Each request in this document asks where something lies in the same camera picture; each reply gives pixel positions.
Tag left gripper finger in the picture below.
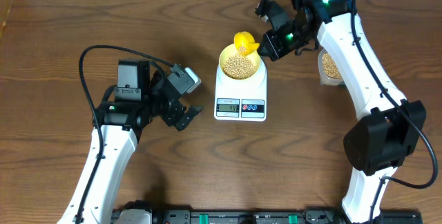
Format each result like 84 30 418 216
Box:
174 115 193 131
186 105 204 119

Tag yellow measuring scoop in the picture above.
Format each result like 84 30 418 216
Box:
233 31 260 57

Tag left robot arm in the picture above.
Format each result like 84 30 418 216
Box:
60 59 202 223

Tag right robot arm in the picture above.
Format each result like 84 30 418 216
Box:
255 0 426 223

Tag soybeans in yellow bowl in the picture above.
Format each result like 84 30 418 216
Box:
222 54 256 80

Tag yellow plastic bowl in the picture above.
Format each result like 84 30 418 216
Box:
219 44 261 77

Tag white digital kitchen scale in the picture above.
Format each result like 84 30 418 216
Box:
213 59 267 122

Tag pile of soybeans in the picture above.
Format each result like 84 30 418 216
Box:
322 53 342 80

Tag clear plastic container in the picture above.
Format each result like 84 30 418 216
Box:
318 49 345 86

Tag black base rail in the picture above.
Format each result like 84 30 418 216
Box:
112 200 424 224

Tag right black cable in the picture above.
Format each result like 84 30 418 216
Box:
255 0 439 224

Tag black cable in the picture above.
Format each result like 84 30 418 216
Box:
255 0 439 224
73 44 175 224

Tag left black cable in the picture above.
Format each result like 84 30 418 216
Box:
73 44 175 224

